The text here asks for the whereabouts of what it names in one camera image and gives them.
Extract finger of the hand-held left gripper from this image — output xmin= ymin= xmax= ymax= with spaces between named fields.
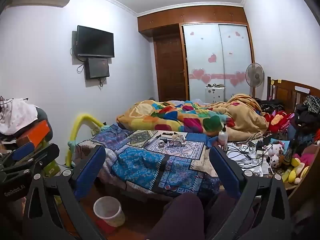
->
xmin=5 ymin=141 xmax=35 ymax=165
xmin=15 ymin=143 xmax=60 ymax=178

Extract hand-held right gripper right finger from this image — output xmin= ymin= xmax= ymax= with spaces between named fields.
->
xmin=205 ymin=145 xmax=293 ymax=240

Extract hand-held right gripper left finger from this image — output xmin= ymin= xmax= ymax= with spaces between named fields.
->
xmin=22 ymin=145 xmax=107 ymax=240

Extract white plastic bin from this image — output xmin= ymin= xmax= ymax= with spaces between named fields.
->
xmin=93 ymin=196 xmax=126 ymax=227

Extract white cord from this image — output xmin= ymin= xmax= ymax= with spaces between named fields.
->
xmin=167 ymin=134 xmax=187 ymax=147

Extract orange box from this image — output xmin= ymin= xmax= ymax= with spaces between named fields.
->
xmin=15 ymin=120 xmax=50 ymax=148

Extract dark green cloth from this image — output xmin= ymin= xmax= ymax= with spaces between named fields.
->
xmin=37 ymin=107 xmax=52 ymax=130

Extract white pump bottle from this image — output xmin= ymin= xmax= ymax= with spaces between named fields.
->
xmin=218 ymin=124 xmax=229 ymax=147

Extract white cloth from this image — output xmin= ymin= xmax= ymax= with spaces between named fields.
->
xmin=0 ymin=97 xmax=39 ymax=134

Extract yellow foam tube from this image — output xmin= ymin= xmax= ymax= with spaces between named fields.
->
xmin=65 ymin=114 xmax=105 ymax=168

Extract white spotted dog plush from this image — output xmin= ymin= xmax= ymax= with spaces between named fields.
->
xmin=266 ymin=141 xmax=285 ymax=168

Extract red paper packet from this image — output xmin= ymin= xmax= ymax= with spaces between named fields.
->
xmin=95 ymin=219 xmax=113 ymax=235

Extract colourful patchwork quilt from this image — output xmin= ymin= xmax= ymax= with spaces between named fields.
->
xmin=116 ymin=94 xmax=269 ymax=142

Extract blue patterned tablecloth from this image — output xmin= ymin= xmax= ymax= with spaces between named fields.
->
xmin=75 ymin=124 xmax=223 ymax=198

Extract person's dark purple pants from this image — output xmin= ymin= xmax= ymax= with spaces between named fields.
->
xmin=145 ymin=192 xmax=253 ymax=240

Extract yellow plush toy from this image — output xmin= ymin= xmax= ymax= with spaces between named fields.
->
xmin=287 ymin=157 xmax=310 ymax=184

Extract red plush toy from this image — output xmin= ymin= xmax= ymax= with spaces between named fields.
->
xmin=265 ymin=110 xmax=294 ymax=133

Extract small white cabinet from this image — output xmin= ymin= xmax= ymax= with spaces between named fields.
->
xmin=205 ymin=85 xmax=225 ymax=103

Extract pile of black clothes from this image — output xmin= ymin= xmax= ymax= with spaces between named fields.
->
xmin=294 ymin=95 xmax=320 ymax=135

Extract standing fan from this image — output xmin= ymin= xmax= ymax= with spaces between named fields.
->
xmin=245 ymin=62 xmax=265 ymax=98

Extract wooden bed headboard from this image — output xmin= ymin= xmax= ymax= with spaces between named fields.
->
xmin=266 ymin=76 xmax=320 ymax=113

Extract brown wooden door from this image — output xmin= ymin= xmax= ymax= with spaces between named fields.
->
xmin=153 ymin=34 xmax=188 ymax=102

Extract wooden wardrobe with sliding doors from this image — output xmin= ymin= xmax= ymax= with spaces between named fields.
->
xmin=137 ymin=5 xmax=255 ymax=103

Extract tangle of white charger cables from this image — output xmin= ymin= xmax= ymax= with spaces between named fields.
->
xmin=225 ymin=132 xmax=270 ymax=175

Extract small black wall monitor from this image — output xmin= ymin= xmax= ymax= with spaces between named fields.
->
xmin=84 ymin=58 xmax=110 ymax=80

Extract black wall television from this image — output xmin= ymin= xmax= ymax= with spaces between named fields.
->
xmin=76 ymin=25 xmax=115 ymax=58

